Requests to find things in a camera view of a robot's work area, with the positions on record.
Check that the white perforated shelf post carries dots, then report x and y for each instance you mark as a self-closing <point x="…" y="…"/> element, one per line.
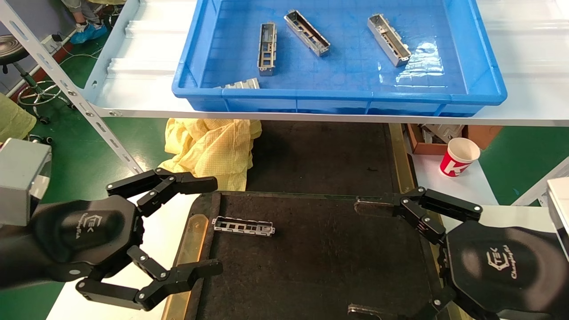
<point x="62" y="80"/>

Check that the white shelf leg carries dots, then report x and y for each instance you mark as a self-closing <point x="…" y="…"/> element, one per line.
<point x="542" y="182"/>

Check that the yellow-green cloth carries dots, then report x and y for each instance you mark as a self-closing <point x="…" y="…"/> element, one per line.
<point x="11" y="118"/>

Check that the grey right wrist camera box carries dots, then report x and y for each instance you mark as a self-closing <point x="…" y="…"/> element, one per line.
<point x="561" y="213"/>

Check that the grey metal channel part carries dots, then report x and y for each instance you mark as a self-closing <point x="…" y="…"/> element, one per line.
<point x="266" y="49"/>
<point x="389" y="40"/>
<point x="307" y="33"/>
<point x="243" y="84"/>
<point x="266" y="230"/>

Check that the grey parts in cardboard box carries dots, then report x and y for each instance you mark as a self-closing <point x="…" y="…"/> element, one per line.
<point x="442" y="132"/>

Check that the blue plastic tray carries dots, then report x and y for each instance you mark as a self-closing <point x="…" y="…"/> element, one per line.
<point x="333" y="95"/>

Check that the red white paper cup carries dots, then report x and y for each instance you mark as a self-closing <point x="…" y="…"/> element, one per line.
<point x="458" y="162"/>

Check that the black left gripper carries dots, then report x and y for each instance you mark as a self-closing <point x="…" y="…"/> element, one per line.
<point x="80" y="235"/>

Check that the white metal shelf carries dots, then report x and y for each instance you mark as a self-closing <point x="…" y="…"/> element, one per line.
<point x="142" y="89"/>

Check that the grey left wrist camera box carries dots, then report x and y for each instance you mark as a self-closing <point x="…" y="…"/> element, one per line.
<point x="20" y="178"/>

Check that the brown cardboard box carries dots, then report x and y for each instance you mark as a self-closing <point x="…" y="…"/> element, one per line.
<point x="482" y="133"/>

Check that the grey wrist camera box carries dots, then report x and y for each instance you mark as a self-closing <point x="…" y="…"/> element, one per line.
<point x="561" y="213"/>
<point x="20" y="178"/>

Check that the white power strip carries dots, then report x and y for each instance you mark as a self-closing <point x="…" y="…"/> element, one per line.
<point x="51" y="41"/>

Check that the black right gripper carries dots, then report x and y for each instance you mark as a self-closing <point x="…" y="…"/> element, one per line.
<point x="502" y="271"/>

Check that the blue shoe cover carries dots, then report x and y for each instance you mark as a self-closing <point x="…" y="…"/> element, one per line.
<point x="86" y="32"/>

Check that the black round stool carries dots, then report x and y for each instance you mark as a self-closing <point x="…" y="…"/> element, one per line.
<point x="9" y="46"/>

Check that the yellow checked cloth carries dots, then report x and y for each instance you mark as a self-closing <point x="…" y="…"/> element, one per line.
<point x="209" y="149"/>

